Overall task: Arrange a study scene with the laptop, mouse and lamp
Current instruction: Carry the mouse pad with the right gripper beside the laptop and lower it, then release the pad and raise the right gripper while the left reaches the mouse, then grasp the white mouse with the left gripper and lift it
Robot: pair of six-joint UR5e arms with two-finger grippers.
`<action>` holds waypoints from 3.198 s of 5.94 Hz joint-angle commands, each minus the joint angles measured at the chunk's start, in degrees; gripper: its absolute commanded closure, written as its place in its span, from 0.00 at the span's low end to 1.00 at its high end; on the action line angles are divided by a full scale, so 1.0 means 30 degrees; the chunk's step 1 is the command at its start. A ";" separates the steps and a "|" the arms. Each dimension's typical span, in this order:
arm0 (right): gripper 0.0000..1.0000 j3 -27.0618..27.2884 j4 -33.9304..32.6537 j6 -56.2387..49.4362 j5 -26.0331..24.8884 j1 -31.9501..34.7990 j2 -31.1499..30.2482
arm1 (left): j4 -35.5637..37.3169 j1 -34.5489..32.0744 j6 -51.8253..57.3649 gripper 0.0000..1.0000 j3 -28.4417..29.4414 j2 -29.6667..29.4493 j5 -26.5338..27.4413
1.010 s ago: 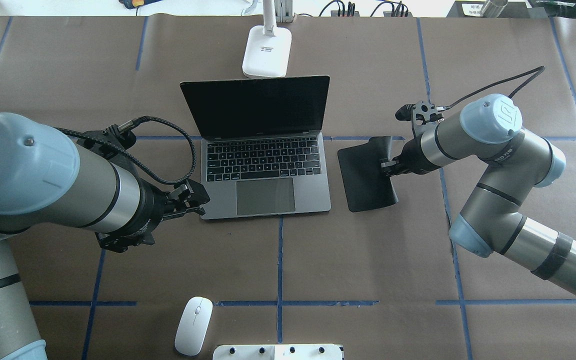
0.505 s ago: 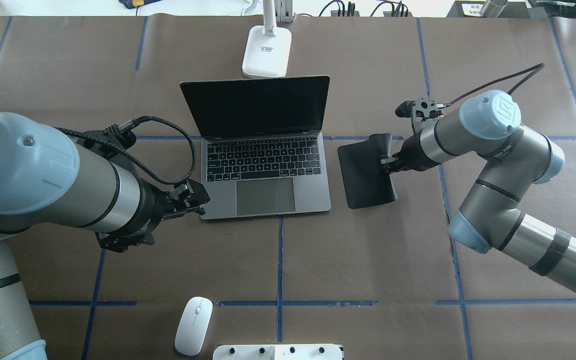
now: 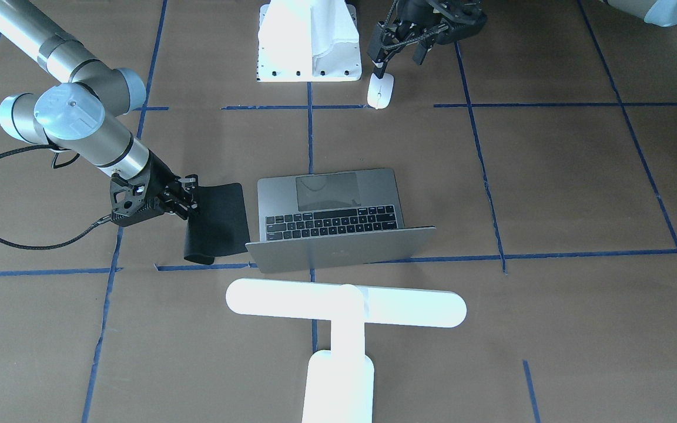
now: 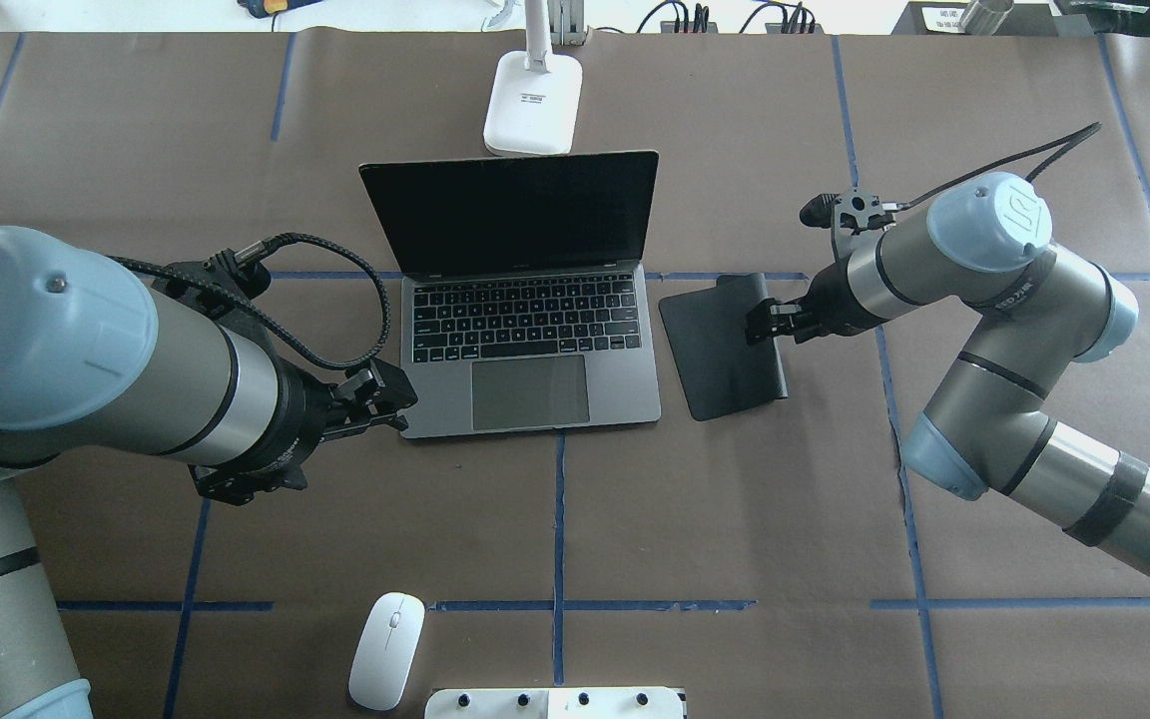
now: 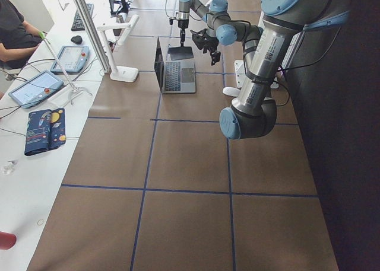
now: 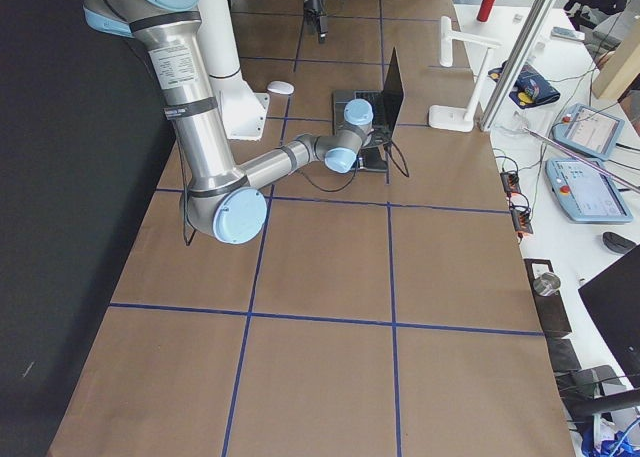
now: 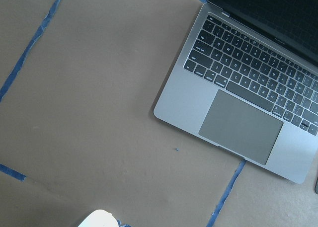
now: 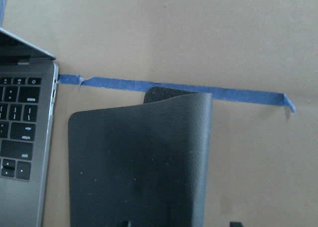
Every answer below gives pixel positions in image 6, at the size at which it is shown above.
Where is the black mouse pad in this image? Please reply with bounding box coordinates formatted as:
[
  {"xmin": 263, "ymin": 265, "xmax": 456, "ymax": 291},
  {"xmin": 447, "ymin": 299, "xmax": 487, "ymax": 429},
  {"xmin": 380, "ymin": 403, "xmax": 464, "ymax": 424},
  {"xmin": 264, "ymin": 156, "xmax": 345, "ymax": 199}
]
[{"xmin": 359, "ymin": 147, "xmax": 388, "ymax": 173}]

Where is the grey laptop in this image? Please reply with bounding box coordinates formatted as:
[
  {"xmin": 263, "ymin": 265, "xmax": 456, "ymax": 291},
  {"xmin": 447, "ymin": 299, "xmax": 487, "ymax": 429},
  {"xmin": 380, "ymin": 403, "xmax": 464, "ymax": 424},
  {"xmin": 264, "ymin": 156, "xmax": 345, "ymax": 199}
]
[{"xmin": 332, "ymin": 48, "xmax": 404, "ymax": 135}]

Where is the orange black electronics board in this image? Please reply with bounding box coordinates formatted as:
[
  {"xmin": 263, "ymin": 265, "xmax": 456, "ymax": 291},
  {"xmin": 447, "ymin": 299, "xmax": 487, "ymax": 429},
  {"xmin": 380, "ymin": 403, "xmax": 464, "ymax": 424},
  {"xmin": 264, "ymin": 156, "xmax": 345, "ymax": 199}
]
[{"xmin": 500, "ymin": 170, "xmax": 533, "ymax": 240}]

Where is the black monitor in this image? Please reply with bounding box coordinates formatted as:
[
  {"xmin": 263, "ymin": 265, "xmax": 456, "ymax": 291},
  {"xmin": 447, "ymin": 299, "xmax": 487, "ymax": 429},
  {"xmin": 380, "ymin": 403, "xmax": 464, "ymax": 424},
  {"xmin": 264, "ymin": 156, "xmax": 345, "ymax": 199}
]
[{"xmin": 579, "ymin": 247, "xmax": 640, "ymax": 388}]

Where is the space pattern pencil case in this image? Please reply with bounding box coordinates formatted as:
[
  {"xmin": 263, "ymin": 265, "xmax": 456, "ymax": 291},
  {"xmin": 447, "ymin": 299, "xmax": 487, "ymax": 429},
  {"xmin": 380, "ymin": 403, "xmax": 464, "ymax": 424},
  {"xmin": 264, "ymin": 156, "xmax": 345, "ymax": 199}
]
[{"xmin": 509, "ymin": 64, "xmax": 561, "ymax": 109}]

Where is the blue teach pendant near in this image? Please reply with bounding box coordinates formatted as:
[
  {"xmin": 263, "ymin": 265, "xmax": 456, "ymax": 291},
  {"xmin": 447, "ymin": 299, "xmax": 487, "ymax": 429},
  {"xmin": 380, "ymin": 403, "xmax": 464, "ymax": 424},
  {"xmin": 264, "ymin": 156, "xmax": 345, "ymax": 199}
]
[{"xmin": 545, "ymin": 158, "xmax": 634, "ymax": 224}]

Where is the metal cup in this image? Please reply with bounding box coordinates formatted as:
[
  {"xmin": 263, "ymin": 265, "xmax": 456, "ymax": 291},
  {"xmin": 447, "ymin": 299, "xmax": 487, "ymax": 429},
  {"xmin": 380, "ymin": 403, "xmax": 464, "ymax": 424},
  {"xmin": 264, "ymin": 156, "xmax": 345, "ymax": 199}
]
[{"xmin": 532, "ymin": 272, "xmax": 561, "ymax": 297}]

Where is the aluminium frame post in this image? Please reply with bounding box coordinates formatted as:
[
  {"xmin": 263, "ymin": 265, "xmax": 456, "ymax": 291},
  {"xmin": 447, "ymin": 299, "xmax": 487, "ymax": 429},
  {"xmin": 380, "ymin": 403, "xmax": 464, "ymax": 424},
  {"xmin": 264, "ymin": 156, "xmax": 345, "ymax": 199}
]
[{"xmin": 479, "ymin": 0, "xmax": 556, "ymax": 132}]

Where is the metal rod tool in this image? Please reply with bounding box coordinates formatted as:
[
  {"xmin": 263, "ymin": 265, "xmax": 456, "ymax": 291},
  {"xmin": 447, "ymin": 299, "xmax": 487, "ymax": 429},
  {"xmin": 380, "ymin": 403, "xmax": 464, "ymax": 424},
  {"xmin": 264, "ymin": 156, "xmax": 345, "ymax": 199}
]
[{"xmin": 522, "ymin": 126, "xmax": 640, "ymax": 194}]

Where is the white computer mouse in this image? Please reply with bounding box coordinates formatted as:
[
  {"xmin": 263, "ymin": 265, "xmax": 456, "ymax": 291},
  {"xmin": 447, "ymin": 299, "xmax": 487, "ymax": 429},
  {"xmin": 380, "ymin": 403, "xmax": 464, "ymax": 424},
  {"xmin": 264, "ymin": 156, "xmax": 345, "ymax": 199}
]
[{"xmin": 267, "ymin": 80, "xmax": 295, "ymax": 95}]

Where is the blue teach pendant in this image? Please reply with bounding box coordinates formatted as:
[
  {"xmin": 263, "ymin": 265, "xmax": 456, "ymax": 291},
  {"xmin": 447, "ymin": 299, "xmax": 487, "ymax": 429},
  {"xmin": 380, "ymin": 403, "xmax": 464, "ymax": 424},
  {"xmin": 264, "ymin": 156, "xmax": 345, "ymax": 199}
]
[
  {"xmin": 545, "ymin": 158, "xmax": 634, "ymax": 224},
  {"xmin": 552, "ymin": 104, "xmax": 624, "ymax": 161}
]

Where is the black desk mouse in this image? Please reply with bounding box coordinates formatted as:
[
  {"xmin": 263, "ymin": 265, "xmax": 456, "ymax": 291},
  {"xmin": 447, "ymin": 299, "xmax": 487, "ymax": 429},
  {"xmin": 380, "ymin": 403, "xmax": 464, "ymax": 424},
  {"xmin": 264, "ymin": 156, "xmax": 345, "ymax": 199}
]
[{"xmin": 602, "ymin": 231, "xmax": 637, "ymax": 255}]

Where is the blue teach pendant far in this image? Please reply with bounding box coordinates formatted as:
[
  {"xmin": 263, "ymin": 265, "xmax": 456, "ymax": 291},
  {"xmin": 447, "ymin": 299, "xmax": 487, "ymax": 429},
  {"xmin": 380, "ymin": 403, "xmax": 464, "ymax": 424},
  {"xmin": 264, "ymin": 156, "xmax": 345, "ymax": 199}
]
[{"xmin": 552, "ymin": 104, "xmax": 624, "ymax": 161}]

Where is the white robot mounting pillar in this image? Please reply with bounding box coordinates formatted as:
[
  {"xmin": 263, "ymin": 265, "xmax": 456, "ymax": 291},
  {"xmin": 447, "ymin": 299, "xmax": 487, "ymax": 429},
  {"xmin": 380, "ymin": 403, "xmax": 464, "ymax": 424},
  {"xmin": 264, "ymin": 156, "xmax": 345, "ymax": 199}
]
[{"xmin": 197, "ymin": 0, "xmax": 269, "ymax": 141}]

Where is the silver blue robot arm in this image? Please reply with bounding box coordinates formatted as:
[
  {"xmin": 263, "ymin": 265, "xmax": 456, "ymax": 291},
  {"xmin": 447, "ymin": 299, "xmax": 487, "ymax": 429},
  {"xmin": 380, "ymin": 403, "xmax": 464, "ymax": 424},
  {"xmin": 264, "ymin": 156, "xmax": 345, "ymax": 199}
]
[{"xmin": 84, "ymin": 0, "xmax": 376, "ymax": 244}]

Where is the white desk lamp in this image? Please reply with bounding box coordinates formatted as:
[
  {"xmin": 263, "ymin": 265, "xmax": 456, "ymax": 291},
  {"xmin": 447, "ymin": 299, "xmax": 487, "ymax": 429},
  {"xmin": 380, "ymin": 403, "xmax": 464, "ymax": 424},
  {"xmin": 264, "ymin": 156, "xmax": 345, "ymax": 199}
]
[{"xmin": 427, "ymin": 15, "xmax": 503, "ymax": 134}]

